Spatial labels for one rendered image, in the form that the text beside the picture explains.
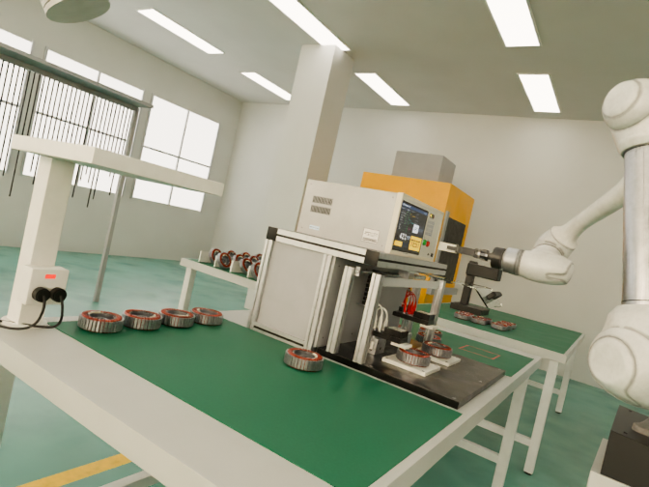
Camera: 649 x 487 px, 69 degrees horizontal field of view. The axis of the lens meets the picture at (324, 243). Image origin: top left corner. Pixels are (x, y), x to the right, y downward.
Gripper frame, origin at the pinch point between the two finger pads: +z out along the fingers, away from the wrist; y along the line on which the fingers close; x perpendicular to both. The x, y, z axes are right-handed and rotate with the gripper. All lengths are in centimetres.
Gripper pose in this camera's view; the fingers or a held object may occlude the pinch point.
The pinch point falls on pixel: (447, 247)
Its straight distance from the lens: 179.4
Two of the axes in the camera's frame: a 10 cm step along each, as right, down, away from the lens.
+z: -8.2, -2.0, 5.3
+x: 2.2, -9.7, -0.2
